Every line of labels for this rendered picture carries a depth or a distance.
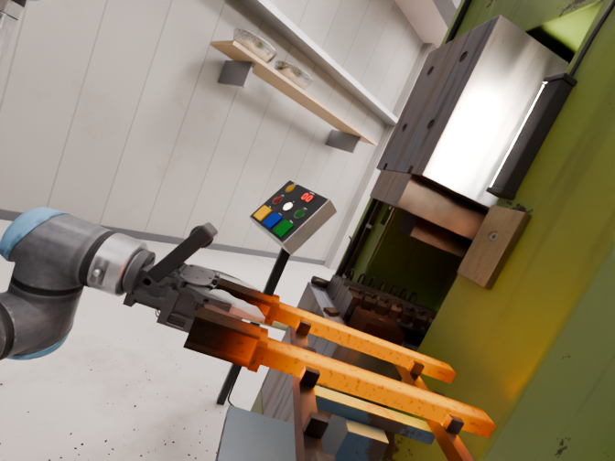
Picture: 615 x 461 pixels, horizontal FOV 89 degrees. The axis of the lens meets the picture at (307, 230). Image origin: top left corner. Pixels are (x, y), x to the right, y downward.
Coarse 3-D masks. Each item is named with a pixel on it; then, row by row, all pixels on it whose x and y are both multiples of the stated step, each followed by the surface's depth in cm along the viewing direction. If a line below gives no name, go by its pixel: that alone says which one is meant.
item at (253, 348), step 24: (216, 312) 40; (192, 336) 38; (216, 336) 38; (240, 336) 39; (264, 336) 40; (240, 360) 39; (264, 360) 39; (288, 360) 39; (312, 360) 40; (336, 360) 43; (336, 384) 40; (360, 384) 41; (384, 384) 42; (408, 384) 45; (408, 408) 42; (432, 408) 42; (456, 408) 44; (480, 432) 44
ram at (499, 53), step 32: (480, 32) 77; (512, 32) 74; (448, 64) 86; (480, 64) 75; (512, 64) 76; (544, 64) 78; (416, 96) 97; (448, 96) 80; (480, 96) 76; (512, 96) 78; (416, 128) 90; (448, 128) 77; (480, 128) 79; (512, 128) 80; (384, 160) 102; (416, 160) 84; (448, 160) 79; (480, 160) 81; (480, 192) 83
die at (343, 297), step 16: (336, 288) 102; (352, 288) 94; (368, 288) 101; (336, 304) 98; (352, 304) 90; (368, 304) 91; (384, 304) 95; (416, 304) 117; (416, 320) 95; (432, 320) 100
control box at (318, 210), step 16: (288, 192) 151; (304, 192) 145; (272, 208) 148; (304, 208) 137; (320, 208) 132; (256, 224) 151; (304, 224) 130; (320, 224) 135; (288, 240) 129; (304, 240) 133
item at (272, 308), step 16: (224, 288) 49; (240, 288) 51; (256, 304) 51; (272, 304) 50; (272, 320) 50; (288, 320) 51; (304, 320) 51; (320, 320) 53; (320, 336) 52; (336, 336) 52; (352, 336) 53; (368, 336) 55; (368, 352) 53; (384, 352) 54; (400, 352) 54; (416, 352) 57; (432, 368) 55; (448, 368) 56
